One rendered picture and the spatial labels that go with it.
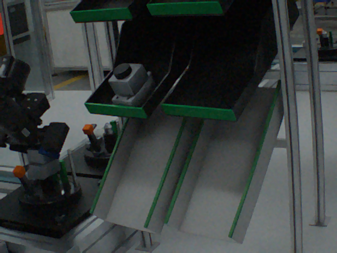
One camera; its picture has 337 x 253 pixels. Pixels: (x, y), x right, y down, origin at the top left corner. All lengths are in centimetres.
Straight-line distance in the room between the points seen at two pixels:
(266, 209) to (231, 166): 34
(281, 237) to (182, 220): 27
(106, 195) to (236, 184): 24
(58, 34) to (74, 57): 36
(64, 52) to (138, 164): 606
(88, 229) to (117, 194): 10
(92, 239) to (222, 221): 28
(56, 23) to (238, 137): 615
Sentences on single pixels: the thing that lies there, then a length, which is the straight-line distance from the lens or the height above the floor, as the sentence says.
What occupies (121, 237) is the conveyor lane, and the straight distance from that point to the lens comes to 123.
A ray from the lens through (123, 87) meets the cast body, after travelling 97.
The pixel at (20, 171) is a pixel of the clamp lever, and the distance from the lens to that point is 120.
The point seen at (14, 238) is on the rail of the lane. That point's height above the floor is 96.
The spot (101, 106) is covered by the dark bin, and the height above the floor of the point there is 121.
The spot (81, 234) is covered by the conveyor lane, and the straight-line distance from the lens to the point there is 114.
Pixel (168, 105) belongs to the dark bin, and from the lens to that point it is 95.
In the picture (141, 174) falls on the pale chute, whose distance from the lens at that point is 109.
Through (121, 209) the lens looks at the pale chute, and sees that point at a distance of 109.
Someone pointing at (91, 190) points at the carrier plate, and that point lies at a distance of 130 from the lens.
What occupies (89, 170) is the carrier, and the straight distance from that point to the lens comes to 141.
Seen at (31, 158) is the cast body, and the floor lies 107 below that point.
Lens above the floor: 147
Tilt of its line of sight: 17 degrees down
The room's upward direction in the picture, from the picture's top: 8 degrees counter-clockwise
